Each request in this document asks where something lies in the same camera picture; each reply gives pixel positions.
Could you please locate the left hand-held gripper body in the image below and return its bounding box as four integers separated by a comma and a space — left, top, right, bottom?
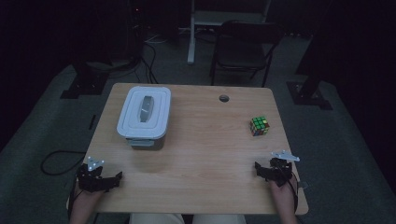
77, 156, 108, 193

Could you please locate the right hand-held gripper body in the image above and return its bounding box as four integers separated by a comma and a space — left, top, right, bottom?
265, 149, 301, 188

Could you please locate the colourful puzzle cube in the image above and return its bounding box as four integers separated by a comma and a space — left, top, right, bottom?
248, 116, 271, 137

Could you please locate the clear plastic container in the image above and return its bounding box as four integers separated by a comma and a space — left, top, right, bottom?
125, 130, 168, 151

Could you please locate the white container lid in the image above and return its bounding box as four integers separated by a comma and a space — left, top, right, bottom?
116, 86, 172, 140

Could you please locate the person's left hand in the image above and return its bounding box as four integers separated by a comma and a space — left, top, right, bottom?
72, 187, 106, 214

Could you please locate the person's right hand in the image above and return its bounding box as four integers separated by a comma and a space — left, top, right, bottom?
269, 175, 299, 213

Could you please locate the black stand base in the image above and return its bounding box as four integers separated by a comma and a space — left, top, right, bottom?
60, 61, 110, 100
286, 31, 333, 111

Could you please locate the black folding chair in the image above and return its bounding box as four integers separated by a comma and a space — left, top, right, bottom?
209, 20, 285, 89

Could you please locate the dark computer tower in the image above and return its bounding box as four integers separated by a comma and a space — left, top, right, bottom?
125, 0, 146, 63

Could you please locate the right hand-held gripper cable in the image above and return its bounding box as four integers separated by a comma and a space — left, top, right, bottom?
285, 172, 301, 214

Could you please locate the hand-held gripper cable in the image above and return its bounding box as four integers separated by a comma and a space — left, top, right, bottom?
285, 172, 301, 214
66, 176, 86, 220

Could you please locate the left hand-held gripper cable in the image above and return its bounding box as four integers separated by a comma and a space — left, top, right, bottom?
66, 176, 86, 220

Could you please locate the black floor cable loop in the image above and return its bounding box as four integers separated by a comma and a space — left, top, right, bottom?
40, 149, 88, 176

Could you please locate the black floor cables bundle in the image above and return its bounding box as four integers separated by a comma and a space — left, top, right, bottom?
135, 39, 161, 85

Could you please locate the white metal desk frame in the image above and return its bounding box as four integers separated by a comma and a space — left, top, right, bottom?
186, 0, 273, 65

